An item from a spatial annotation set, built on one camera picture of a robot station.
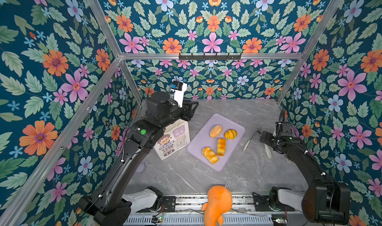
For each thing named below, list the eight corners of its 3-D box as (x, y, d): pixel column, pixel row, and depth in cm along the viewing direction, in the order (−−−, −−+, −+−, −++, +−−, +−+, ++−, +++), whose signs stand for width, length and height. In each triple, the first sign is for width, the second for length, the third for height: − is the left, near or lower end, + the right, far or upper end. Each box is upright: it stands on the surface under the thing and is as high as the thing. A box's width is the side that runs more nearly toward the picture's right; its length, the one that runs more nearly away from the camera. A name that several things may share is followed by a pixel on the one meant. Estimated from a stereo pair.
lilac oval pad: (136, 173, 86) (135, 171, 84) (142, 162, 89) (141, 161, 87) (141, 175, 85) (140, 173, 83) (147, 164, 89) (146, 163, 87)
